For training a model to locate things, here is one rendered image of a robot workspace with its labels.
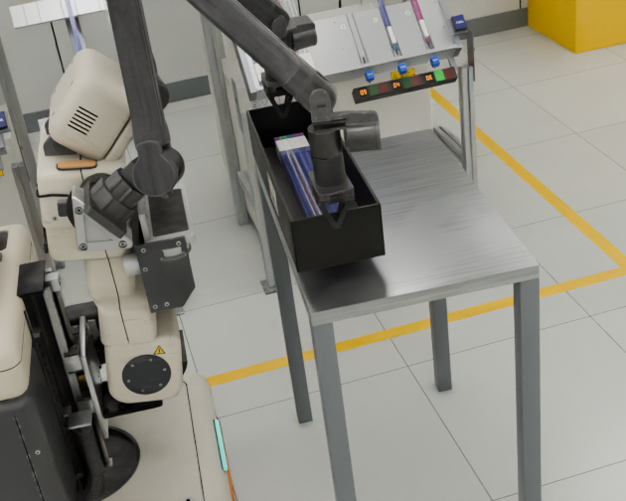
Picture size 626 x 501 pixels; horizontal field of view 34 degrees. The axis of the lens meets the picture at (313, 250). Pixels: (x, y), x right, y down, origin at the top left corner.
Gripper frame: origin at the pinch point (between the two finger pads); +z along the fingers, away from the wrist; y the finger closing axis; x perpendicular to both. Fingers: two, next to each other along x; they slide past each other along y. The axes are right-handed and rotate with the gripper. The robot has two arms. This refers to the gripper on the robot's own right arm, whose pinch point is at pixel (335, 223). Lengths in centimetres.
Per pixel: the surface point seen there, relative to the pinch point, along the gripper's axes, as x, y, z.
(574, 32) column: -176, 289, 82
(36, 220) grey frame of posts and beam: 72, 127, 48
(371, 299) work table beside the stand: -3.9, -6.2, 14.1
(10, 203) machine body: 84, 156, 54
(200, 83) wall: 7, 326, 86
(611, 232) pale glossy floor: -116, 123, 94
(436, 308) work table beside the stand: -34, 60, 65
